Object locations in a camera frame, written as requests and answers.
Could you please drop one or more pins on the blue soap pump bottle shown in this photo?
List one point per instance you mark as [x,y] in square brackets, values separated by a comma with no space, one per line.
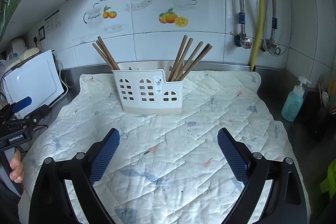
[292,106]

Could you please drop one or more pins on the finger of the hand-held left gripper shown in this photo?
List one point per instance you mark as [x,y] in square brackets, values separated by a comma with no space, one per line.
[36,113]
[23,103]

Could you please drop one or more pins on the pale spoon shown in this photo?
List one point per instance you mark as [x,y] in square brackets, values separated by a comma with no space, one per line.
[326,98]

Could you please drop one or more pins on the black utensil container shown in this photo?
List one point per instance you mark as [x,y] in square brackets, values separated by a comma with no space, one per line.
[320,124]

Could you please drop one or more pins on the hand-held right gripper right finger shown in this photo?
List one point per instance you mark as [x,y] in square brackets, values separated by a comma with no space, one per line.
[233,158]

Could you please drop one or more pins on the person's left hand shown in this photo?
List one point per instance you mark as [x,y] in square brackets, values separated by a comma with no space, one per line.
[17,169]

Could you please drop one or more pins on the white rounded container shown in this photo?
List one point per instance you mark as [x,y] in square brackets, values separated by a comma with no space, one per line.
[17,45]

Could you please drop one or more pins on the wall power socket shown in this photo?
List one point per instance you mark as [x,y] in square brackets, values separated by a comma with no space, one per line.
[41,33]

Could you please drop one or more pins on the metal valve with red knob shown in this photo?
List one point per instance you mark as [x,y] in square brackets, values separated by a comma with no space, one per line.
[242,41]

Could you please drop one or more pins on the green plastic basket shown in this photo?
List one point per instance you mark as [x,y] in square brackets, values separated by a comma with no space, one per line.
[330,179]

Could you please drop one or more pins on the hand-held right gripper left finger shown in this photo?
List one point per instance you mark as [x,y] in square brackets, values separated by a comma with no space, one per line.
[105,155]

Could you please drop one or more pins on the white quilted printed mat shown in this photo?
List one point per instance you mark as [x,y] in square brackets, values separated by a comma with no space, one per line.
[170,134]

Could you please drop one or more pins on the metal pipe valve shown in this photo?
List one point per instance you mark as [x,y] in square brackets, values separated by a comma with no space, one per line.
[271,47]

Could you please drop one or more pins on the yellow gas pipe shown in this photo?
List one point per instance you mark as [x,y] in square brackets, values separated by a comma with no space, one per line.
[260,16]

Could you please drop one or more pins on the brown wooden chopstick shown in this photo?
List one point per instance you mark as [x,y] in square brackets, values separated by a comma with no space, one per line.
[109,53]
[105,54]
[204,55]
[185,54]
[199,56]
[179,56]
[193,54]
[102,56]

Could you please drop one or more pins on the cream plastic utensil holder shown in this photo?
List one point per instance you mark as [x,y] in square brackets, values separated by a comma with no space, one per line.
[147,106]

